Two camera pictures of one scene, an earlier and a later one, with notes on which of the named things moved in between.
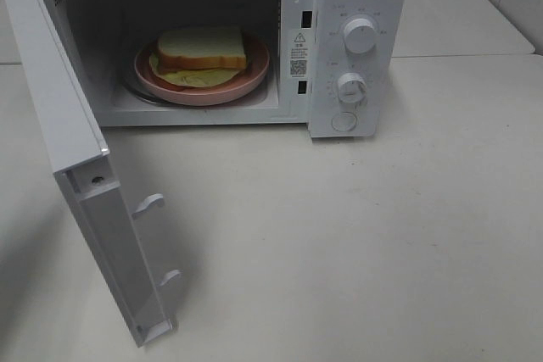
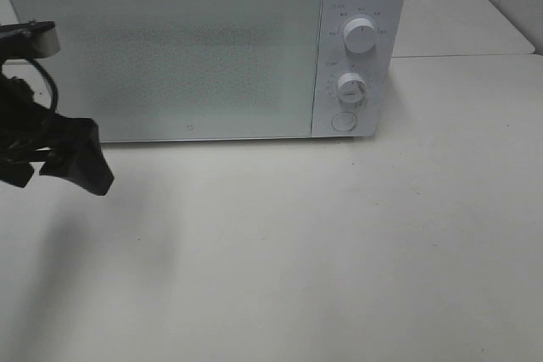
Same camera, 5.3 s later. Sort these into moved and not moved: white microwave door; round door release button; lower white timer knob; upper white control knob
Moved: white microwave door
Not moved: upper white control knob; round door release button; lower white timer knob
